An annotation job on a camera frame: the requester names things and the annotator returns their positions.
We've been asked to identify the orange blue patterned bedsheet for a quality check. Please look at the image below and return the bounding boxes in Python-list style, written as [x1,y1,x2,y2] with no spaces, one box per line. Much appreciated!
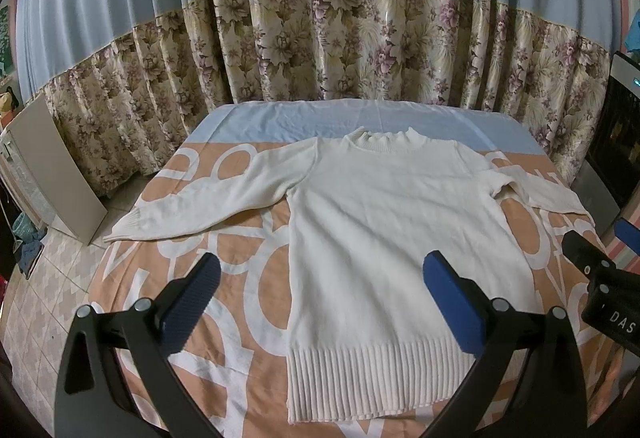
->
[89,100,620,437]

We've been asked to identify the white leaning board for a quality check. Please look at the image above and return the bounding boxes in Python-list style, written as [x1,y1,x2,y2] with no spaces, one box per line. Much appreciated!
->
[3,95,106,245]

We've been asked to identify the white knit sweater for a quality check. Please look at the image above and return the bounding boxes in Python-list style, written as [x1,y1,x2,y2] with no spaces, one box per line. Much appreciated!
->
[111,129,587,423]

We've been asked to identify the white cabinet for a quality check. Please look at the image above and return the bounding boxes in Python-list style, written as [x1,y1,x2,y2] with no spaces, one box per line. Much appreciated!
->
[1,129,55,230]

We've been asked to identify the black appliance with blue light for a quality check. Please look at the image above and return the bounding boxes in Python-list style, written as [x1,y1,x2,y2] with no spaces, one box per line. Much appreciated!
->
[572,52,639,235]

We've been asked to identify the blue floral curtain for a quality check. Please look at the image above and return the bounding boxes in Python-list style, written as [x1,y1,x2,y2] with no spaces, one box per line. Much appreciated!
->
[13,0,625,195]

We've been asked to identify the blue cloth pile on floor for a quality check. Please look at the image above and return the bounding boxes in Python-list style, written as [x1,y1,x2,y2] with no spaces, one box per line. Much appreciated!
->
[12,213,47,279]

